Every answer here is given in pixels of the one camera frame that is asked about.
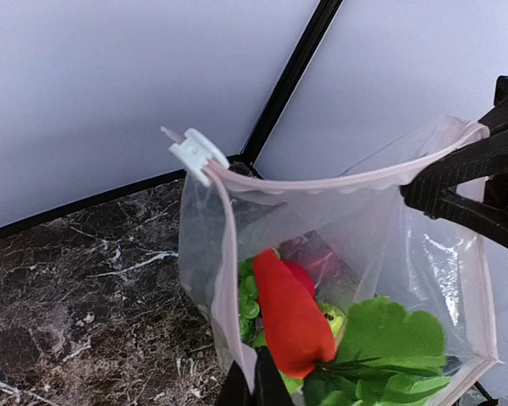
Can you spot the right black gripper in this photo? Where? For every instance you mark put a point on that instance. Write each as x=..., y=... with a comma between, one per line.
x=434, y=190

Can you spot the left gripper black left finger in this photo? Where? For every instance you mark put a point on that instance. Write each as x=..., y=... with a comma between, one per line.
x=234, y=391

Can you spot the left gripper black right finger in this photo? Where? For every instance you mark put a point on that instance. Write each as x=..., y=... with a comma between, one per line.
x=269, y=386

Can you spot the green grapes bunch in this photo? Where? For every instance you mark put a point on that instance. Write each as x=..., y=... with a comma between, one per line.
x=249, y=309

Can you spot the orange carrot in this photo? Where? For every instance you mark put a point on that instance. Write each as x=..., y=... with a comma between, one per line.
x=382, y=356

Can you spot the clear zip top bag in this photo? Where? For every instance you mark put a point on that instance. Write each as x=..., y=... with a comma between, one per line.
x=354, y=235

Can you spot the right black frame post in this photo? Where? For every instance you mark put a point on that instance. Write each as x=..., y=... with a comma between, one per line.
x=302, y=55

